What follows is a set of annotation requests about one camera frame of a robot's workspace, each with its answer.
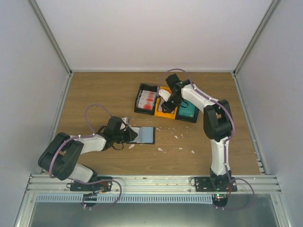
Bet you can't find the black leather card holder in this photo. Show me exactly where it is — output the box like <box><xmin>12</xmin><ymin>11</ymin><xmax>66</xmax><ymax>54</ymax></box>
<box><xmin>127</xmin><ymin>127</ymin><xmax>155</xmax><ymax>144</ymax></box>

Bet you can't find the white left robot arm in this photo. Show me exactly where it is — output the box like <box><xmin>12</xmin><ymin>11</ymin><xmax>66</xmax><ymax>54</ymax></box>
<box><xmin>38</xmin><ymin>116</ymin><xmax>138</xmax><ymax>191</ymax></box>

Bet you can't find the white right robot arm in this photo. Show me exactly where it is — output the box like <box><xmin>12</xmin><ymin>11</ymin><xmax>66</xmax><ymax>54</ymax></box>
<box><xmin>158</xmin><ymin>74</ymin><xmax>235</xmax><ymax>192</ymax></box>

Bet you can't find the teal card stack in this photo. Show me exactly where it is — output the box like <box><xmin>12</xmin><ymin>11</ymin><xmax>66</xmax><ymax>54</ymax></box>
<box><xmin>178</xmin><ymin>101</ymin><xmax>196</xmax><ymax>118</ymax></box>

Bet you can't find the red white card stack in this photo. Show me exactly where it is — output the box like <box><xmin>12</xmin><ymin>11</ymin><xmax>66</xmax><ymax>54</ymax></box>
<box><xmin>137</xmin><ymin>90</ymin><xmax>156</xmax><ymax>110</ymax></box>

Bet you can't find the yellow middle storage bin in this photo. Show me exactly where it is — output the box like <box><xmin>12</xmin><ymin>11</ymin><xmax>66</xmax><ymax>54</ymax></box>
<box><xmin>154</xmin><ymin>86</ymin><xmax>178</xmax><ymax>120</ymax></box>

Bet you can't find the black left storage bin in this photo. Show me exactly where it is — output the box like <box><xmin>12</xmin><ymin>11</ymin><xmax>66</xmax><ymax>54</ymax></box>
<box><xmin>134</xmin><ymin>83</ymin><xmax>158</xmax><ymax>115</ymax></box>

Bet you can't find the black storage bin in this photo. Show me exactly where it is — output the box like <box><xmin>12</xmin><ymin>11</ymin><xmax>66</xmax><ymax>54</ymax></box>
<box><xmin>134</xmin><ymin>83</ymin><xmax>158</xmax><ymax>115</ymax></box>
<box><xmin>175</xmin><ymin>100</ymin><xmax>199</xmax><ymax>123</ymax></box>

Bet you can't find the black right storage bin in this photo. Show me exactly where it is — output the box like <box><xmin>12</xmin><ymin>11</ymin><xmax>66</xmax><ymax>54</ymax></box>
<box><xmin>175</xmin><ymin>100</ymin><xmax>199</xmax><ymax>123</ymax></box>

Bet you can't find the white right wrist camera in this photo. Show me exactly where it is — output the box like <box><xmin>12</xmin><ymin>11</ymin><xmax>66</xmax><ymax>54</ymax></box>
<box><xmin>158</xmin><ymin>89</ymin><xmax>171</xmax><ymax>102</ymax></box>

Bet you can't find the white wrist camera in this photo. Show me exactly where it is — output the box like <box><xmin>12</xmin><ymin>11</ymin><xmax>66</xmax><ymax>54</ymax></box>
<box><xmin>120</xmin><ymin>117</ymin><xmax>130</xmax><ymax>130</ymax></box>
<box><xmin>158</xmin><ymin>89</ymin><xmax>171</xmax><ymax>102</ymax></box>

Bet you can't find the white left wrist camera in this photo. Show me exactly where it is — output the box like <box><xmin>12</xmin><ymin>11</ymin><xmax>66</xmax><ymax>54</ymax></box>
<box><xmin>120</xmin><ymin>117</ymin><xmax>130</xmax><ymax>130</ymax></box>

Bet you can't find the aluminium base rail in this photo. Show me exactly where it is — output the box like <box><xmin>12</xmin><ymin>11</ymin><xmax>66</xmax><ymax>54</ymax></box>
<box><xmin>26</xmin><ymin>175</ymin><xmax>281</xmax><ymax>194</ymax></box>

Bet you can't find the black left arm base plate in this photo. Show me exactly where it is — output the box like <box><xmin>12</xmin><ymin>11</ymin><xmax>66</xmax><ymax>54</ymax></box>
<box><xmin>66</xmin><ymin>176</ymin><xmax>112</xmax><ymax>192</ymax></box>

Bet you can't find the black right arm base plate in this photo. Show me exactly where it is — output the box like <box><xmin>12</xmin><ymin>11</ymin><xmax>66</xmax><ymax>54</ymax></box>
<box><xmin>193</xmin><ymin>176</ymin><xmax>238</xmax><ymax>192</ymax></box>

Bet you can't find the grey slotted cable duct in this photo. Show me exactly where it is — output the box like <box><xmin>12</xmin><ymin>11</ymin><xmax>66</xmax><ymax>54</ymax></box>
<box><xmin>36</xmin><ymin>193</ymin><xmax>213</xmax><ymax>204</ymax></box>

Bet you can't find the aluminium corner post right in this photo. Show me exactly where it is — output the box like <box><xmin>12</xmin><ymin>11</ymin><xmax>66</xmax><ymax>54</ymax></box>
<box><xmin>232</xmin><ymin>0</ymin><xmax>281</xmax><ymax>77</ymax></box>

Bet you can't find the aluminium corner post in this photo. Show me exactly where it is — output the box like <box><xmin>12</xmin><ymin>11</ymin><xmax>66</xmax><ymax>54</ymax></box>
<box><xmin>28</xmin><ymin>0</ymin><xmax>72</xmax><ymax>77</ymax></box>
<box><xmin>232</xmin><ymin>0</ymin><xmax>281</xmax><ymax>77</ymax></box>

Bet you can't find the aluminium corner post left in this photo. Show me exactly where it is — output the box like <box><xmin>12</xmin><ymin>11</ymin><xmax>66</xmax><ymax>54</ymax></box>
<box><xmin>28</xmin><ymin>0</ymin><xmax>72</xmax><ymax>77</ymax></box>

